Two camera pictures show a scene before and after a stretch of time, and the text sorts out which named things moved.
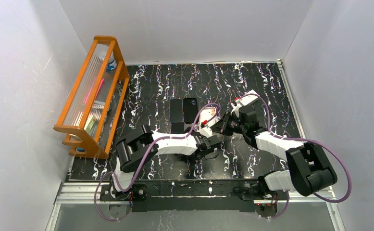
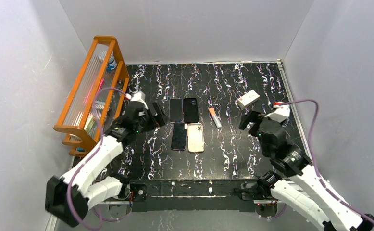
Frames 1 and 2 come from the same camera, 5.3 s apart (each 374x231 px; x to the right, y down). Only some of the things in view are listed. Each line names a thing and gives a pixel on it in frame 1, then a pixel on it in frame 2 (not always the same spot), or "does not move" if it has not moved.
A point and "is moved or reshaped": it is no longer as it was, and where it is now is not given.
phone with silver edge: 176,110 does not move
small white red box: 248,98 does not move
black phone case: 190,109 does not move
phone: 207,113 is moved or reshaped
